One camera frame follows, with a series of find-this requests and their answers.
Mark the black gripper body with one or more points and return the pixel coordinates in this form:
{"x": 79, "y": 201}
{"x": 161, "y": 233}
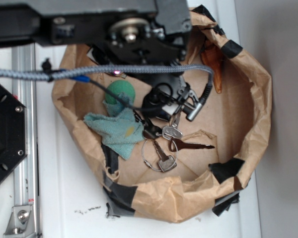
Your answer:
{"x": 167, "y": 87}

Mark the small black box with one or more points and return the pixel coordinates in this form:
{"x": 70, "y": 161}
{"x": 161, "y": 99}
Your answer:
{"x": 166, "y": 112}

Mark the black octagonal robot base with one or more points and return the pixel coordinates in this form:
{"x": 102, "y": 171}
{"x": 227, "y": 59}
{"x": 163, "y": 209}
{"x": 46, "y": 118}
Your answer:
{"x": 12, "y": 133}

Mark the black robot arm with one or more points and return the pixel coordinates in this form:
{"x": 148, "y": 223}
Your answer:
{"x": 88, "y": 22}

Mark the green dimpled ball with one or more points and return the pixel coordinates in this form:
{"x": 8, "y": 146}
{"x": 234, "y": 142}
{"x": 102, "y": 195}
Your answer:
{"x": 120, "y": 87}

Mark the brown spiral seashell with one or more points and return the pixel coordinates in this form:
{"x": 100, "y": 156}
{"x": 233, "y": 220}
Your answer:
{"x": 213, "y": 67}

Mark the teal knitted cloth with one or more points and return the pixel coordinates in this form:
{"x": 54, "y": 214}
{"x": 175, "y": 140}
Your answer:
{"x": 120, "y": 131}

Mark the brown paper bag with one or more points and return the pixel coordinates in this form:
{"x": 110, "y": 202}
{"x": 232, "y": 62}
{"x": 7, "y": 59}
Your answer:
{"x": 237, "y": 121}

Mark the bunch of keys on ring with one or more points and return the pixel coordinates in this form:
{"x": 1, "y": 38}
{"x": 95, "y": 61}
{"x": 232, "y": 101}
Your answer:
{"x": 171, "y": 134}

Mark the aluminium extrusion rail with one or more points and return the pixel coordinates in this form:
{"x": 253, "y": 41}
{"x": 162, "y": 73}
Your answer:
{"x": 26, "y": 178}

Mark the metal corner bracket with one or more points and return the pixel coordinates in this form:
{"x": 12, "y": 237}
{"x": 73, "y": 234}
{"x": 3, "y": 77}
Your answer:
{"x": 21, "y": 223}

